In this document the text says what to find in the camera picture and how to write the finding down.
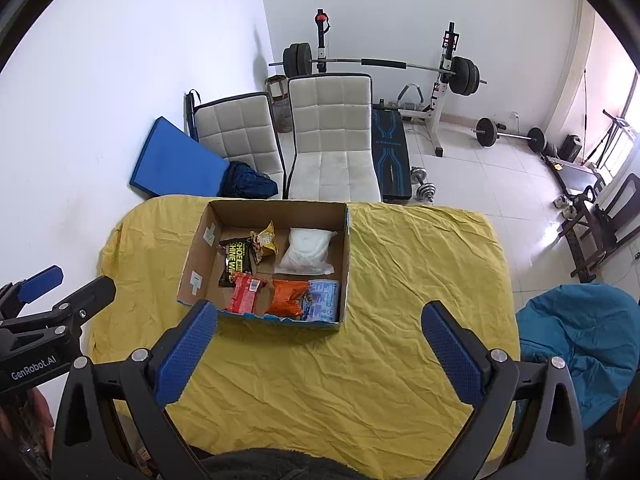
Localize dark wooden chair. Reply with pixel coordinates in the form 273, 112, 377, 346
557, 172, 640, 281

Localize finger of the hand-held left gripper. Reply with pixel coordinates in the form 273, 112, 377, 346
0, 266, 65, 318
0, 275, 117, 356

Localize blue beanbag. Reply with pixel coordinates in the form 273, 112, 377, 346
515, 282, 640, 431

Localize person's left hand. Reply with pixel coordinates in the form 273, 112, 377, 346
0, 389, 55, 466

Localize short barbell with black plates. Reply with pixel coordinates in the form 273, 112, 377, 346
472, 117, 547, 153

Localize black exercise stand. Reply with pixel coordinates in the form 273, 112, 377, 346
597, 110, 640, 168

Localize brown wooden stool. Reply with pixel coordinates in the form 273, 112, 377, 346
265, 75, 291, 133

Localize yellow tablecloth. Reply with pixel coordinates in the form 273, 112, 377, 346
90, 194, 522, 466

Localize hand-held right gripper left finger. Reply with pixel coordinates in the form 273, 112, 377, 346
52, 299, 219, 480

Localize red snack packet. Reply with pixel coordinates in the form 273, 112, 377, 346
225, 273, 268, 318

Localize low white padded chair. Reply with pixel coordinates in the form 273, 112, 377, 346
192, 92, 286, 198

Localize black and blue weight bench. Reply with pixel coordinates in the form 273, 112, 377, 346
370, 104, 413, 205

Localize white plastic bag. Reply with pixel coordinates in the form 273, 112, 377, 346
274, 227, 337, 277

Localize black and yellow packet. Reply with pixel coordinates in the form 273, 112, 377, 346
218, 238, 258, 287

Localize tall white padded chair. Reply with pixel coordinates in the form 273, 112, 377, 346
286, 74, 382, 202

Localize long barbell with black plates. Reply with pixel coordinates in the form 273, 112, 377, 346
268, 42, 488, 97

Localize grey exercise handle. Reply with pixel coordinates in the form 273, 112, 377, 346
397, 84, 426, 111

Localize yellow pizza print packet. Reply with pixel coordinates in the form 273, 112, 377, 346
250, 221, 279, 264

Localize dark blue bag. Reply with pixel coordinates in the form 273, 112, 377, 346
222, 161, 279, 198

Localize cardboard box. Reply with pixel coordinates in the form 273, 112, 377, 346
176, 200, 350, 335

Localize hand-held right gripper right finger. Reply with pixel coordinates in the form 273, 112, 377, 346
421, 301, 586, 480

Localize dark low bench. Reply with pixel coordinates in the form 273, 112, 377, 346
545, 156, 608, 201

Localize black speaker box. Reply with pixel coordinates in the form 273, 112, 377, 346
559, 134, 583, 163

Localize blue foam mat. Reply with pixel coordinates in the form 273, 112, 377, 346
129, 116, 232, 198

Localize light blue tissue packet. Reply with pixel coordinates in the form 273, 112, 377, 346
302, 279, 342, 323

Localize black folded item with strap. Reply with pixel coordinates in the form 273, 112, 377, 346
184, 90, 201, 143

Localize dark fleece garment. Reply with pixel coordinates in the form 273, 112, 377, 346
192, 447, 361, 480

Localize white barbell rack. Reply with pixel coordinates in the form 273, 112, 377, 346
310, 9, 461, 158

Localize orange snack packet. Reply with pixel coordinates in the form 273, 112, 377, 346
265, 279, 311, 320

